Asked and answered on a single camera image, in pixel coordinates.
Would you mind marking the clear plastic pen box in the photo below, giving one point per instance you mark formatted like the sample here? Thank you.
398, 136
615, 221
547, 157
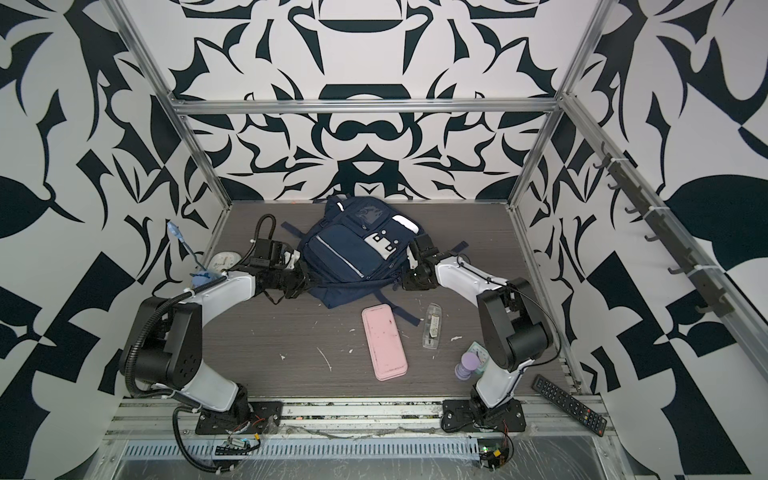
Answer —
432, 327

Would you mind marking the white round alarm clock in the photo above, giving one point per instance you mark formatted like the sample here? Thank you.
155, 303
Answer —
223, 261

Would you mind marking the black remote control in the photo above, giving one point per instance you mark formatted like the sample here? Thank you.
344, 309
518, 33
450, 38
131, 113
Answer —
569, 404

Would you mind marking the small green circuit board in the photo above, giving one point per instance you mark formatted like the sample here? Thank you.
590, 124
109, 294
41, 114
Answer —
493, 458

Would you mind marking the wall hook rack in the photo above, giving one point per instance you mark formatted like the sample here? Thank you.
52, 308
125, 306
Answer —
690, 260

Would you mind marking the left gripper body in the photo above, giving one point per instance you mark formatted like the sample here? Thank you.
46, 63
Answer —
292, 282

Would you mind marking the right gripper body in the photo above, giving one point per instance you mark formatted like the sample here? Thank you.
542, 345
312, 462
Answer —
412, 278

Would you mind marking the pink pencil case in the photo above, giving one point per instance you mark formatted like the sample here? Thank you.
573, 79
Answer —
384, 343

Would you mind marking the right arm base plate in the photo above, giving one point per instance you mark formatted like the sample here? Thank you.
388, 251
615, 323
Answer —
470, 415

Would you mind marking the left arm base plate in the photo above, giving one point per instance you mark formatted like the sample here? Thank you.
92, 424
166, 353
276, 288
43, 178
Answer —
261, 417

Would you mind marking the navy blue student backpack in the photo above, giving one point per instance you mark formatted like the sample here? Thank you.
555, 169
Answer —
357, 249

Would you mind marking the white slotted cable duct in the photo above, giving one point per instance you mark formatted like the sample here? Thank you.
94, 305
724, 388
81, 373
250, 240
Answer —
333, 449

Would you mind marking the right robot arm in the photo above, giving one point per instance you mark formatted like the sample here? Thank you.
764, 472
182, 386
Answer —
515, 328

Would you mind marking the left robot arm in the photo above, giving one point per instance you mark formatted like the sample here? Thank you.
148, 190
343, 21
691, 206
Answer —
163, 355

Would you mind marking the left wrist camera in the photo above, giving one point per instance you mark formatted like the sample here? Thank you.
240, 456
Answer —
269, 253

